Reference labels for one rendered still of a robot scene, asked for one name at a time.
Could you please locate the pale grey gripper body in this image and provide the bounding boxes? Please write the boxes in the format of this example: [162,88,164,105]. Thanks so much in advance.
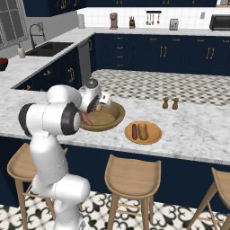
[88,102,103,114]

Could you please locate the brown sausage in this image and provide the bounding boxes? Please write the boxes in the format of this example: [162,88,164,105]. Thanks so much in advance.
[80,111,94,127]
[131,123,138,141]

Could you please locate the wooden bowl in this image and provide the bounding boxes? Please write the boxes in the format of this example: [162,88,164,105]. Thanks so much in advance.
[78,101,127,133]

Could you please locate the orange plate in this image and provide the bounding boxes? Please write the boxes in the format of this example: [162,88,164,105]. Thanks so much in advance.
[124,120,163,146]

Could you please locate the dark bowl of red fruit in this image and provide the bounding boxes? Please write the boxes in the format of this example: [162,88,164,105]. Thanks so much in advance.
[0,57,9,72]

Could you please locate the steel dishwasher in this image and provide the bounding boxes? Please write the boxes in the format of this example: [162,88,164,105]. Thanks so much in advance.
[77,40,93,83]

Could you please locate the navy cupboards under sink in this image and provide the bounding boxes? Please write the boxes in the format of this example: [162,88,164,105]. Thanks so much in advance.
[13,47,83,93]

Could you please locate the brown wooden shaker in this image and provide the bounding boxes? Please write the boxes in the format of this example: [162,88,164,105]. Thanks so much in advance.
[172,97,180,111]
[162,96,170,110]

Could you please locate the dark sink basin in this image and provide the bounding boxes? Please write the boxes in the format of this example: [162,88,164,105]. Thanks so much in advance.
[24,41,75,58]

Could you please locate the wooden bar stool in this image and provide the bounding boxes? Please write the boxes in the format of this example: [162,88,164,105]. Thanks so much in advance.
[6,142,84,230]
[185,166,230,230]
[103,154,163,230]

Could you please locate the white paper towel roll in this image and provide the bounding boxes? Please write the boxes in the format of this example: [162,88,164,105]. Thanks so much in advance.
[77,13,86,30]

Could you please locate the brown coffee machine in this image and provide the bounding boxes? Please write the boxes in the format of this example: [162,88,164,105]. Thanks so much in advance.
[109,12,119,31]

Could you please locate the wooden knife block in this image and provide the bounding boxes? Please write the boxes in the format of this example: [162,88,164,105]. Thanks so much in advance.
[128,16,137,30]

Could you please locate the dark curved tap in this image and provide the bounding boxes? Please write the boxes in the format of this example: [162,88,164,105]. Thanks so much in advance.
[29,22,47,49]

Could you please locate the navy lower cupboard run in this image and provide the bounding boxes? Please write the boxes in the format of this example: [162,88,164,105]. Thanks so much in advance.
[89,32,230,76]

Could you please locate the navy cupboard run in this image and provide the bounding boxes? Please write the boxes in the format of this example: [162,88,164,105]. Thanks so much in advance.
[89,32,230,76]
[22,0,217,18]

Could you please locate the navy upper cupboard run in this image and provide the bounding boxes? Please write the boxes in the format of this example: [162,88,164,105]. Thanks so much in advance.
[22,0,217,18]

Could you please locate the navy island counter base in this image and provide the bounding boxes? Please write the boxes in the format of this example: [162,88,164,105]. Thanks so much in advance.
[0,135,230,216]

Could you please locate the silver toaster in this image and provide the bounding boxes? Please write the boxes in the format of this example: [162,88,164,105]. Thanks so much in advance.
[168,18,180,31]

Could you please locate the grey framed window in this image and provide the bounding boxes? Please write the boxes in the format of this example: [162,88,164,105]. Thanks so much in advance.
[0,0,29,51]

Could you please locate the black microwave oven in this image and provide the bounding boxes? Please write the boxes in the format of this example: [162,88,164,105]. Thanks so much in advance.
[208,13,230,31]

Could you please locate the rail with hanging utensils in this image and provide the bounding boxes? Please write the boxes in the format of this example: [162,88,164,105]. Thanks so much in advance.
[145,10,163,27]

